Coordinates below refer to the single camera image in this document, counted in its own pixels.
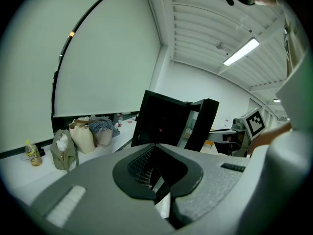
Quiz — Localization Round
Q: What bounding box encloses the light cloth bag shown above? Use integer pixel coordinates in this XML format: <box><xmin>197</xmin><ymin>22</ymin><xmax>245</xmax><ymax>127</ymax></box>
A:
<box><xmin>94</xmin><ymin>128</ymin><xmax>113</xmax><ymax>148</ymax></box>

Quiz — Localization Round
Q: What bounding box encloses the blue plaid shirt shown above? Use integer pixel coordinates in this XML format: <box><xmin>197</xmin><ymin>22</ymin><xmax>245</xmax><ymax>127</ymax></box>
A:
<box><xmin>88</xmin><ymin>115</ymin><xmax>121</xmax><ymax>138</ymax></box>

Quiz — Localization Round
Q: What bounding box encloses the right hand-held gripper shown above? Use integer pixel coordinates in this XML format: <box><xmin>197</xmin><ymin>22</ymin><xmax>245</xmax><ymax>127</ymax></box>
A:
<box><xmin>207</xmin><ymin>108</ymin><xmax>267</xmax><ymax>156</ymax></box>

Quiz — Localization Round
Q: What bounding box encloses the beige tote bag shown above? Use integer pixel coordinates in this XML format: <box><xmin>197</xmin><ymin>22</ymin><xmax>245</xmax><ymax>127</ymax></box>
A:
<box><xmin>68</xmin><ymin>116</ymin><xmax>96</xmax><ymax>154</ymax></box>

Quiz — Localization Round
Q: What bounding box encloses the person's right forearm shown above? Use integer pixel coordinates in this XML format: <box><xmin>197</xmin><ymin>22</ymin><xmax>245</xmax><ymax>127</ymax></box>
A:
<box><xmin>248</xmin><ymin>122</ymin><xmax>293</xmax><ymax>155</ymax></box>

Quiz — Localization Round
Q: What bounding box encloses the beige printed t-shirt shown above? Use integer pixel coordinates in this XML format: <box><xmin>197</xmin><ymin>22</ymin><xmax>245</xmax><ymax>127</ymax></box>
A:
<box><xmin>241</xmin><ymin>6</ymin><xmax>313</xmax><ymax>235</ymax></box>

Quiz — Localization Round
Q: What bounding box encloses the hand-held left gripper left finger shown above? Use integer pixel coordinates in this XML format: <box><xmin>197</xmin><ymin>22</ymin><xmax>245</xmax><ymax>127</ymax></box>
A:
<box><xmin>30</xmin><ymin>143</ymin><xmax>176</xmax><ymax>235</ymax></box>

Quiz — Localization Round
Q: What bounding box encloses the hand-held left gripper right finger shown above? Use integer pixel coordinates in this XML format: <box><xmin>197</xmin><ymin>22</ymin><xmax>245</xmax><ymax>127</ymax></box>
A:
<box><xmin>156</xmin><ymin>143</ymin><xmax>250</xmax><ymax>230</ymax></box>

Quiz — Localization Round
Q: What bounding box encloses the white roller blind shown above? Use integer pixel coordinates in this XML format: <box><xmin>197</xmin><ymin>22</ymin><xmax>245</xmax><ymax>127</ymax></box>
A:
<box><xmin>52</xmin><ymin>0</ymin><xmax>163</xmax><ymax>118</ymax></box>
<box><xmin>0</xmin><ymin>0</ymin><xmax>125</xmax><ymax>154</ymax></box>

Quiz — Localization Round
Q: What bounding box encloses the black mini fridge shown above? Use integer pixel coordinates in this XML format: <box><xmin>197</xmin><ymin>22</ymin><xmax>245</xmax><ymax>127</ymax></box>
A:
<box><xmin>131</xmin><ymin>89</ymin><xmax>205</xmax><ymax>148</ymax></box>

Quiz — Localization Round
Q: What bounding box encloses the olive green shoulder bag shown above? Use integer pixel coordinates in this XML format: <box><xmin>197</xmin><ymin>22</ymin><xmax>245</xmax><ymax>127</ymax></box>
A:
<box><xmin>49</xmin><ymin>128</ymin><xmax>80</xmax><ymax>173</ymax></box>

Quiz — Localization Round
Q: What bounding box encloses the white crumpled cloth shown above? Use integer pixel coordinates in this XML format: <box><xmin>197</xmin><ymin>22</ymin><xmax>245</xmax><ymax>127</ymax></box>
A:
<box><xmin>56</xmin><ymin>133</ymin><xmax>68</xmax><ymax>153</ymax></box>

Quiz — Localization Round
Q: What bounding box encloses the white ledge with black edge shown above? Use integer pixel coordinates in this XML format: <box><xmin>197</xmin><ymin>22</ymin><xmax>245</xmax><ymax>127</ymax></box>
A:
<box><xmin>0</xmin><ymin>117</ymin><xmax>139</xmax><ymax>207</ymax></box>

